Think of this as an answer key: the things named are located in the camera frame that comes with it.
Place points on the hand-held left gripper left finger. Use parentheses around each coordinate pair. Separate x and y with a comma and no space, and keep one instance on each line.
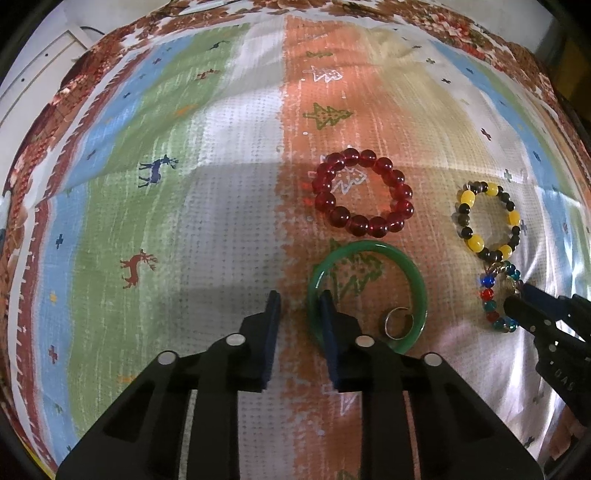
(273,332)

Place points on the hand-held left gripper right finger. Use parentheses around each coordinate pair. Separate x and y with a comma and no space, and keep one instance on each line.
(328,332)

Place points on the white headboard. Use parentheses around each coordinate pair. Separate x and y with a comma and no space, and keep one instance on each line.
(37,69)

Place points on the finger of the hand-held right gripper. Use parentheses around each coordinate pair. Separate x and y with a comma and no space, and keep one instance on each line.
(521,311)
(545,297)

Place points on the striped printed cloth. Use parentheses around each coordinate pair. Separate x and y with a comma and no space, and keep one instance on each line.
(161,221)

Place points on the green jade bangle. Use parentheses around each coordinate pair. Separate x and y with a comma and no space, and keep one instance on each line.
(415,281)

